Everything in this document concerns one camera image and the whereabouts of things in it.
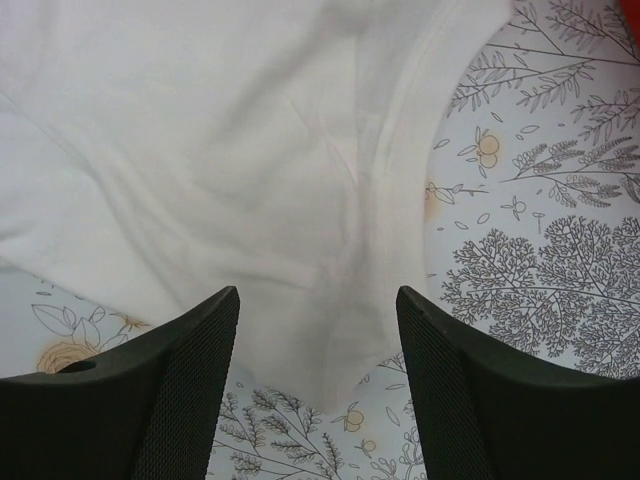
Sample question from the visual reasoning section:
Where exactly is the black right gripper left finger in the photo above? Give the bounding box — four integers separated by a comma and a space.
1, 287, 240, 479

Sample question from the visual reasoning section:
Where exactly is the floral table mat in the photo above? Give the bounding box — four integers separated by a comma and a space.
0, 0, 640, 480

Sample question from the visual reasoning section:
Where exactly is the white t shirt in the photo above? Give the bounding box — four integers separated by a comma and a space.
1, 1, 513, 412

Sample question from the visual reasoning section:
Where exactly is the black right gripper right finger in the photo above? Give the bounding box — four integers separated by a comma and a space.
396, 286, 639, 479

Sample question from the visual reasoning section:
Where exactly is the red plastic bin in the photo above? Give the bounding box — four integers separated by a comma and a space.
618, 0, 640, 45

